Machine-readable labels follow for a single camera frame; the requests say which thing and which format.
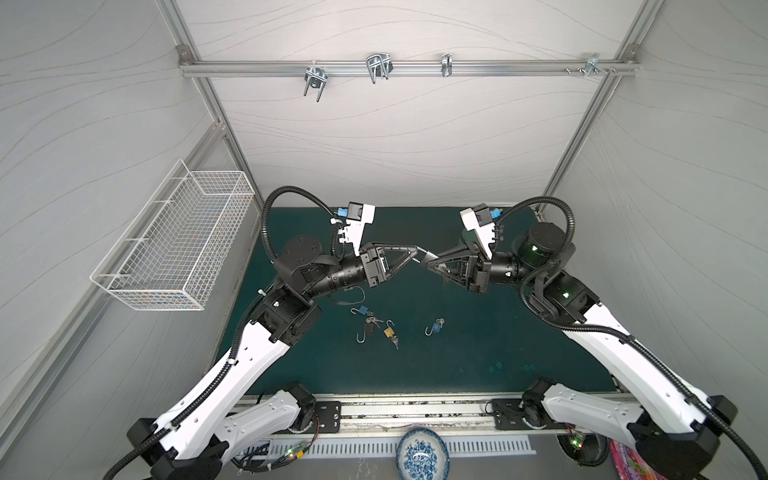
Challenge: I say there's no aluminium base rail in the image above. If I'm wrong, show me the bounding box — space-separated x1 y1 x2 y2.
227 392 637 442

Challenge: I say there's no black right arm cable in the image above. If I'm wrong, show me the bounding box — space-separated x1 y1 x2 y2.
495 196 768 480

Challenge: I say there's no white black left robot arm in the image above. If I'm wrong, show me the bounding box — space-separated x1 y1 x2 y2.
105 235 421 479

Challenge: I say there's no metal hook clamp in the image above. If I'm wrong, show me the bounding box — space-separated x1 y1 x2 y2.
441 53 453 78

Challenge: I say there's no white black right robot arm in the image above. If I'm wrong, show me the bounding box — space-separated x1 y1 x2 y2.
425 223 743 479

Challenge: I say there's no white wire basket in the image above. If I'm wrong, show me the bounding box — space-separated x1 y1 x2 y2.
90 159 254 312

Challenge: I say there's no small blue padlock left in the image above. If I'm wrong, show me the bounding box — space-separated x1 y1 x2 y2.
350 306 374 317

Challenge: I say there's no metal bracket clamp right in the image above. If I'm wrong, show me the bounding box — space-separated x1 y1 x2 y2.
563 54 617 78

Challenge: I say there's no metal U-bolt clamp left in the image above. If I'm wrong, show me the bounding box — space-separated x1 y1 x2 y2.
303 66 328 102

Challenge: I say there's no brass padlock with keys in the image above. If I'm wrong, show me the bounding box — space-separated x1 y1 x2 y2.
384 320 399 349

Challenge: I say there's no aluminium top crossbar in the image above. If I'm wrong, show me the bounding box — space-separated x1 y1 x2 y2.
176 45 641 79

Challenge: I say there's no pink Fox's candy bag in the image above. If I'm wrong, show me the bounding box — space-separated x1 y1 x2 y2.
610 440 656 480

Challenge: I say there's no metal U-bolt clamp middle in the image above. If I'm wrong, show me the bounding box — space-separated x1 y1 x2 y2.
365 53 393 84

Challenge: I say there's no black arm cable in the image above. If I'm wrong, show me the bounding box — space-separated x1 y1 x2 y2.
101 185 338 480
495 196 768 480

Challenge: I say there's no blue white patterned plate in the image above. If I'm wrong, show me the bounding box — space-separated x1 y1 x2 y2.
395 428 450 480

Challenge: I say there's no blue padlock with keys right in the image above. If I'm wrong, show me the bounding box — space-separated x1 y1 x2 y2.
424 318 445 337

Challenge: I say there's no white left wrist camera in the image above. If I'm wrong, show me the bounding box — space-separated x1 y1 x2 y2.
330 202 376 256

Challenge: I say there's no white slotted cable duct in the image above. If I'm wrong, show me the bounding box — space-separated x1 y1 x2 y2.
304 435 536 460

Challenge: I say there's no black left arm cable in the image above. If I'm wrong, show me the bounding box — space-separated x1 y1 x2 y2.
101 185 338 480

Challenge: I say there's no metal u-bolt clamp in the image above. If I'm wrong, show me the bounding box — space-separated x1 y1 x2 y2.
303 66 328 102
365 53 393 84

